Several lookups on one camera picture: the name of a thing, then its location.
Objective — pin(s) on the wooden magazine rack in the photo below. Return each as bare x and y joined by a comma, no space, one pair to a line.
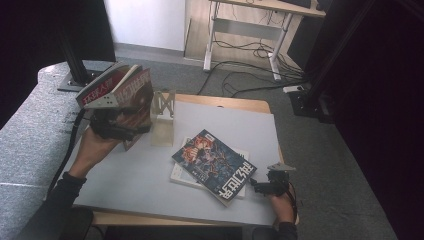
163,133

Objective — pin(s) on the white power strip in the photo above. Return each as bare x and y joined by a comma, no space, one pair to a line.
293,89

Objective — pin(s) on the black curtain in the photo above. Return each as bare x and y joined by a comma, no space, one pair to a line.
383,100

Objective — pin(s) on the white-legged wooden desk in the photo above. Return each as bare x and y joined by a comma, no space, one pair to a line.
248,28

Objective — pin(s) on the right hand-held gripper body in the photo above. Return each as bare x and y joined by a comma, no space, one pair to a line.
278,185

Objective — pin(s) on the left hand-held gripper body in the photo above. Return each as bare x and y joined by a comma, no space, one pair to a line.
110,125

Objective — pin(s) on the portrait cover magazine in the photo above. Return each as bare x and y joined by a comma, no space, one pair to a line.
100,85

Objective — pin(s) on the black metal stand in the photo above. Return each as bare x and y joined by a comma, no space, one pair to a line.
75,78

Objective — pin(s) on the person's left hand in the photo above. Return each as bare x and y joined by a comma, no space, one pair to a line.
91,151

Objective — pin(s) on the black profile stand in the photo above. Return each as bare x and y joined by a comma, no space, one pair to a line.
311,106

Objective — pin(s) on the dark blue illustrated magazine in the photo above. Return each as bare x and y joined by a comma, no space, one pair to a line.
213,163

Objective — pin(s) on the person's right hand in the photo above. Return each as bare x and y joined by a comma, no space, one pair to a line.
283,210

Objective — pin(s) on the black keyboard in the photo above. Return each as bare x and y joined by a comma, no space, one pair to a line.
296,2

